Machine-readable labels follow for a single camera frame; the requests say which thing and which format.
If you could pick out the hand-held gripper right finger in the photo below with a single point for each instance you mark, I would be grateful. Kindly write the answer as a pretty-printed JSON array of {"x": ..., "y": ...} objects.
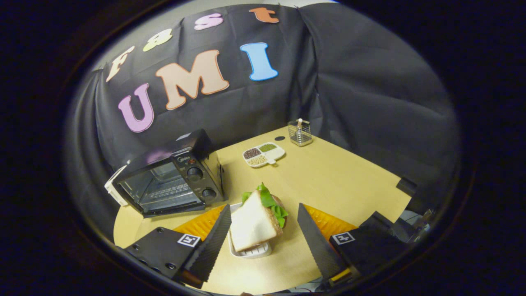
[{"x": 318, "y": 248}]

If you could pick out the sandwich with lettuce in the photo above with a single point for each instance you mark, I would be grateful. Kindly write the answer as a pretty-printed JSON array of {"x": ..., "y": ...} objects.
[{"x": 252, "y": 224}]

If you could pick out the small mesh utensil holder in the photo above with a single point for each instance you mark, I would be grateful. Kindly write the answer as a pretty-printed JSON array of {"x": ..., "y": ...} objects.
[{"x": 300, "y": 137}]

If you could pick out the black toaster oven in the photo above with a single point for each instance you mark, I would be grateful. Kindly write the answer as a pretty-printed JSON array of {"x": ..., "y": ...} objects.
[{"x": 193, "y": 152}]

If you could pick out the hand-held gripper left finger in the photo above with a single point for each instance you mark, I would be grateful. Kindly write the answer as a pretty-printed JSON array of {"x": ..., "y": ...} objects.
[{"x": 211, "y": 248}]

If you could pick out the white plastic tray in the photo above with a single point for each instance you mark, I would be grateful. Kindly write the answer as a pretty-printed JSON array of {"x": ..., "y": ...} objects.
[{"x": 254, "y": 251}]

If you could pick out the white divided dish of grains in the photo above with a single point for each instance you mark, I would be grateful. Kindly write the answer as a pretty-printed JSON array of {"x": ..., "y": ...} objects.
[{"x": 263, "y": 154}]

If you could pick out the black backdrop cloth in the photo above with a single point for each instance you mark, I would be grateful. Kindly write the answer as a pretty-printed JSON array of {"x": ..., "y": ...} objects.
[{"x": 361, "y": 94}]

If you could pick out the white plastic appliance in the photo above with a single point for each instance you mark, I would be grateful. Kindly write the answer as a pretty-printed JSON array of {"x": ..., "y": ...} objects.
[{"x": 113, "y": 189}]

